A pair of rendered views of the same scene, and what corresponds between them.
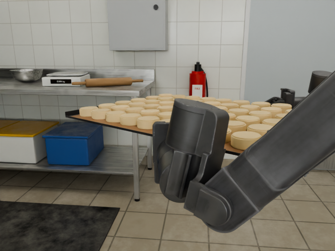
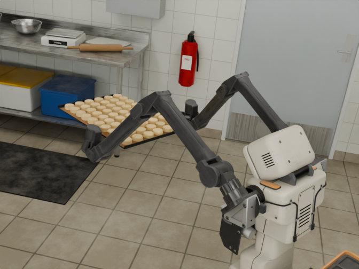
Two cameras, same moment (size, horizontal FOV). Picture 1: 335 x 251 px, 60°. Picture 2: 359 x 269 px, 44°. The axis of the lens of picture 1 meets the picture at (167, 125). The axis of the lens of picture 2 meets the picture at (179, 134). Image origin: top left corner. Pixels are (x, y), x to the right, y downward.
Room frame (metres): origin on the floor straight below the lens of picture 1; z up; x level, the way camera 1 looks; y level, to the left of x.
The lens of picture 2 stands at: (-1.36, -0.53, 1.94)
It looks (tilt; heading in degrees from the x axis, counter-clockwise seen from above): 25 degrees down; 4
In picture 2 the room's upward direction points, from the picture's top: 6 degrees clockwise
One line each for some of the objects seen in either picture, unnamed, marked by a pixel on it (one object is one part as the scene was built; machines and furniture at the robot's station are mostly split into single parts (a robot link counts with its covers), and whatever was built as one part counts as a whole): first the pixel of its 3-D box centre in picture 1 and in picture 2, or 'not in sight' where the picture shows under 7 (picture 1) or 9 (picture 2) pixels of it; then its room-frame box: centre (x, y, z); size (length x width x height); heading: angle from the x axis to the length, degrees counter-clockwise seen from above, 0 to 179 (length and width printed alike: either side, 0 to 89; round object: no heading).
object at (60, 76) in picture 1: (67, 78); (63, 38); (2.42, 0.83, 0.92); 0.32 x 0.30 x 0.09; 1
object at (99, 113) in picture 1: (101, 113); (75, 110); (0.73, 0.17, 1.00); 0.05 x 0.05 x 0.02
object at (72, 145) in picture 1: (77, 142); (68, 96); (2.45, 0.80, 0.36); 0.46 x 0.38 x 0.26; 176
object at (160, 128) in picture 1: (175, 158); not in sight; (0.42, -0.01, 1.00); 0.07 x 0.07 x 0.10; 4
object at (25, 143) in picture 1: (28, 140); (24, 89); (2.50, 1.25, 0.36); 0.46 x 0.38 x 0.26; 174
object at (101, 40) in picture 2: not in sight; (108, 42); (2.57, 0.47, 0.89); 0.34 x 0.26 x 0.01; 72
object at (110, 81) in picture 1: (108, 81); (100, 47); (2.29, 0.46, 0.91); 0.56 x 0.06 x 0.06; 113
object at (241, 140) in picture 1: (246, 140); not in sight; (0.46, -0.13, 1.02); 0.05 x 0.05 x 0.02
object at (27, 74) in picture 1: (27, 75); (26, 27); (2.60, 1.24, 0.93); 0.27 x 0.27 x 0.10
